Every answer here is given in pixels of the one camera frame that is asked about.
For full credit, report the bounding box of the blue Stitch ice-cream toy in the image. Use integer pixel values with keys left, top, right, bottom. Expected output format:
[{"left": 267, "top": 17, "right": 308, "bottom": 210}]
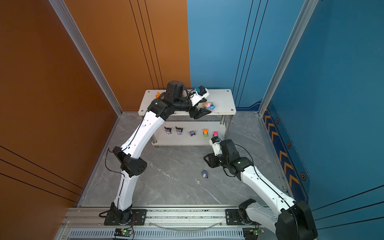
[{"left": 202, "top": 102, "right": 215, "bottom": 111}]

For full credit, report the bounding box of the green orange toy truck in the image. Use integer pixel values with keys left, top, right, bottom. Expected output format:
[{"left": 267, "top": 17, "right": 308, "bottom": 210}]
[{"left": 203, "top": 129, "right": 209, "bottom": 138}]

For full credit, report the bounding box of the small blue figure toy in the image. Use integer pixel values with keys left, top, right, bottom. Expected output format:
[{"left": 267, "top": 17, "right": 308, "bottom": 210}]
[{"left": 201, "top": 170, "right": 209, "bottom": 179}]

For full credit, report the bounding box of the black white Kuromi figure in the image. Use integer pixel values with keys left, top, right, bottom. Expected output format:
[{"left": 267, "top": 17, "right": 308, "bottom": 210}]
[{"left": 164, "top": 127, "right": 172, "bottom": 135}]

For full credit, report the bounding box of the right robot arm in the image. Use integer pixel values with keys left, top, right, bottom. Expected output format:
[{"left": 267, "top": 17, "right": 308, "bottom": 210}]
[{"left": 204, "top": 137, "right": 318, "bottom": 240}]

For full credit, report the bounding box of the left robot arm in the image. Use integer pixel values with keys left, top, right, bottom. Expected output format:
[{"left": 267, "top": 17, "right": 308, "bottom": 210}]
[{"left": 100, "top": 81, "right": 211, "bottom": 226}]

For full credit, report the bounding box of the white two-tier shelf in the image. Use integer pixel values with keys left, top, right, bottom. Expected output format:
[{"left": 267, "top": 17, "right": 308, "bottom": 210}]
[{"left": 151, "top": 89, "right": 237, "bottom": 147}]

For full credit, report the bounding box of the right green circuit board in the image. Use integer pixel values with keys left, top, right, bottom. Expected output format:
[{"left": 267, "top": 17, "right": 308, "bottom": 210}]
[{"left": 243, "top": 228, "right": 263, "bottom": 240}]

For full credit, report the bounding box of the green circuit board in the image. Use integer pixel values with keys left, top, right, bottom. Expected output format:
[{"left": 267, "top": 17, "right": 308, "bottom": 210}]
[
  {"left": 243, "top": 228, "right": 263, "bottom": 240},
  {"left": 114, "top": 228, "right": 135, "bottom": 240}
]

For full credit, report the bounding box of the left green circuit board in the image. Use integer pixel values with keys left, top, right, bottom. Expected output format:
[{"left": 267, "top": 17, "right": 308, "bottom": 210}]
[{"left": 114, "top": 228, "right": 135, "bottom": 240}]

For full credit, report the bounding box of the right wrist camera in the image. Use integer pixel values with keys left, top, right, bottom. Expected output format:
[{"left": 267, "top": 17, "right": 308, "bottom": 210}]
[{"left": 209, "top": 136, "right": 222, "bottom": 156}]

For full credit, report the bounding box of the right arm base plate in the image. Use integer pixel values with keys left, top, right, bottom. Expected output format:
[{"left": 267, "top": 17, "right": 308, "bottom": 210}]
[{"left": 225, "top": 209, "right": 257, "bottom": 226}]

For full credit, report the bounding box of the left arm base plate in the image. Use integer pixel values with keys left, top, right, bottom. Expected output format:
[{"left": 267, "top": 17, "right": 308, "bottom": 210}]
[{"left": 104, "top": 209, "right": 147, "bottom": 227}]

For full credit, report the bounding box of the right aluminium corner post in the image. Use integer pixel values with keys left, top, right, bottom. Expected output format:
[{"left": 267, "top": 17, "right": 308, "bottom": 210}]
[{"left": 258, "top": 0, "right": 319, "bottom": 118}]

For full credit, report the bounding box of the aluminium corner post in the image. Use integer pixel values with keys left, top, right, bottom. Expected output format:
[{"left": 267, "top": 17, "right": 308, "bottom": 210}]
[
  {"left": 49, "top": 0, "right": 124, "bottom": 117},
  {"left": 258, "top": 0, "right": 319, "bottom": 118}
]

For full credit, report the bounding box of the aluminium rail frame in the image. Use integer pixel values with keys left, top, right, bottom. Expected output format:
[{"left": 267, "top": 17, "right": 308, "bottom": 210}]
[{"left": 54, "top": 205, "right": 277, "bottom": 240}]

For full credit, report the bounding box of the left aluminium corner post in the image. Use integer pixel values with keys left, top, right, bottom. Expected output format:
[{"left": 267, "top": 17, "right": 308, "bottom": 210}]
[{"left": 49, "top": 0, "right": 124, "bottom": 117}]

